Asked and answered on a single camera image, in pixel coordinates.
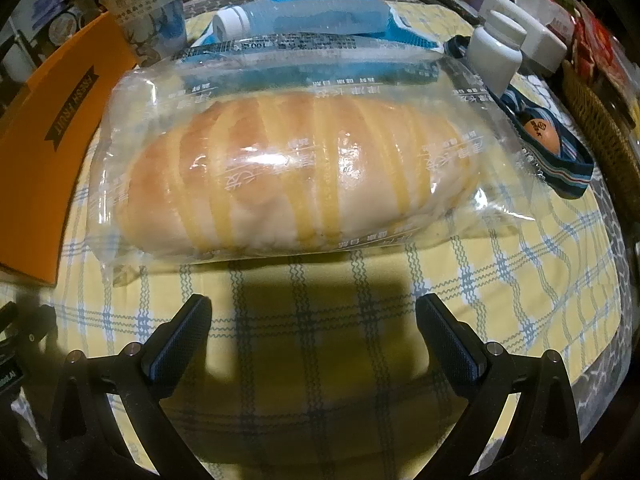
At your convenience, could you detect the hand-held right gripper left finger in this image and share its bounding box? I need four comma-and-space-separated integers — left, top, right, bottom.
45, 292, 216, 480

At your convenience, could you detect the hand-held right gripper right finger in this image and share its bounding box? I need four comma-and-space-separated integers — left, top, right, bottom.
415, 292, 591, 480

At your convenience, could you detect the orange cardboard box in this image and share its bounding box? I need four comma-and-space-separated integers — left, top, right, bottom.
0, 10, 138, 286

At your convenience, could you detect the bread loaf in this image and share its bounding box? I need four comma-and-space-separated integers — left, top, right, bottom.
85, 35, 546, 288

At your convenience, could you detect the blue striped woven strap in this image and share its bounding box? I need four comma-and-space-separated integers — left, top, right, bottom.
445, 35, 596, 198

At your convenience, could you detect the white pill bottle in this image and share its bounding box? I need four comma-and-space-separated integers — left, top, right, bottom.
462, 10, 528, 93

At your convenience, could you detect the blue wet wipes pack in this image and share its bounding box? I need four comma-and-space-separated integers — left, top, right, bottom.
172, 7, 446, 91

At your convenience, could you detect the paper cup with deer print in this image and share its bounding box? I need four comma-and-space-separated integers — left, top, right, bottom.
97, 0, 188, 61

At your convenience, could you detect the clear bottle with blue label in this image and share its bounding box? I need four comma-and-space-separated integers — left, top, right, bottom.
212, 0, 396, 43

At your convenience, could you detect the brown egg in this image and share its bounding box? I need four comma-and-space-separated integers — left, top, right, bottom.
520, 115, 561, 153

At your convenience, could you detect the wicker basket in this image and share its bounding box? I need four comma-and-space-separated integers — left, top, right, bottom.
562, 60, 640, 211

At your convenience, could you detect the white plastic box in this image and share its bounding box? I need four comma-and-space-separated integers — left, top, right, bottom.
477, 0, 568, 78

